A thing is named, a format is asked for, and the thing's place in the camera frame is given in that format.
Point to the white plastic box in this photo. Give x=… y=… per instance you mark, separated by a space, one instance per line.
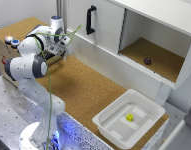
x=141 y=106

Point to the white sliding door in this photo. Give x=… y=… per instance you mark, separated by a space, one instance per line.
x=106 y=23

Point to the wooden drawer box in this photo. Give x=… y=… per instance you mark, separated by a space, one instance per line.
x=18 y=28

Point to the purple block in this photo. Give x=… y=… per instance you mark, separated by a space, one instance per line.
x=147 y=61

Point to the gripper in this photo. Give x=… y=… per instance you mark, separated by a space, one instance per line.
x=60 y=46

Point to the wooden drawer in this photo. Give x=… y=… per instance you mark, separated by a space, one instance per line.
x=53 y=61

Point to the blue button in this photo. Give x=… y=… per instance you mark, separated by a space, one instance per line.
x=15 y=42

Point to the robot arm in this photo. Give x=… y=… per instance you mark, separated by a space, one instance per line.
x=28 y=68

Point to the yellow block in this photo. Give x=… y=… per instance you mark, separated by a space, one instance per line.
x=129 y=117

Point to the white cabinet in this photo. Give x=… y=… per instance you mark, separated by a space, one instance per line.
x=151 y=20

